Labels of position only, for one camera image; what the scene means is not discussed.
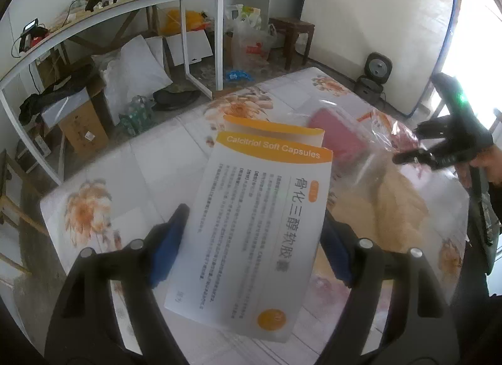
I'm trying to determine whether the clear bag with red print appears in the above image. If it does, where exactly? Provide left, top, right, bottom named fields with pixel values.
left=286, top=100, right=437, bottom=201

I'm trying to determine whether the white orange medicine box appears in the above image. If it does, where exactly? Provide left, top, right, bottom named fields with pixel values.
left=164, top=116, right=333, bottom=342

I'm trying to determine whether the crumpled tan paper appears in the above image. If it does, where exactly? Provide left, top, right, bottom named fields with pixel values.
left=328, top=164, right=430, bottom=253

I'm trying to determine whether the black rice cooker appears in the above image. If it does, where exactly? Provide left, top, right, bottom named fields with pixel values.
left=354, top=52, right=393, bottom=106

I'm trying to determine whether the white mattress board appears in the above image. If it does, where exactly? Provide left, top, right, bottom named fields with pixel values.
left=301, top=0, right=455, bottom=116

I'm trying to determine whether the dark wooden stool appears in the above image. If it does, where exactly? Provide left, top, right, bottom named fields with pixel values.
left=269, top=17, right=315, bottom=71

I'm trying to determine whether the clear bag red print floor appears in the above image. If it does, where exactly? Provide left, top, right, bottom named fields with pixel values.
left=232, top=22, right=276, bottom=72

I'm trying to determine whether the cardboard box on floor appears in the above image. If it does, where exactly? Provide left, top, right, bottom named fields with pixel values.
left=41, top=75, right=109, bottom=160

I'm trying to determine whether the green bottle pack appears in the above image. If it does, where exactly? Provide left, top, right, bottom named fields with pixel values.
left=119, top=95, right=154, bottom=136

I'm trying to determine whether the black pan on floor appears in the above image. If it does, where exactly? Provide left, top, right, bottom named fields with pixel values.
left=152, top=89, right=201, bottom=111

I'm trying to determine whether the white open box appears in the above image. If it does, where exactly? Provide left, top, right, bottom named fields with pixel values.
left=146, top=29, right=215, bottom=68

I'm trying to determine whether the white long workbench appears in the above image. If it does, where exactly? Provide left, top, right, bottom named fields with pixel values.
left=1, top=0, right=225, bottom=186

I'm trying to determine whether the white pillow bag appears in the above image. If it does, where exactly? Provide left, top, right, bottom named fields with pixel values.
left=94, top=35, right=173, bottom=125

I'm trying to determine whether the yellow bag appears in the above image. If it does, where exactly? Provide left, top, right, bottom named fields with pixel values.
left=161, top=8, right=213, bottom=36

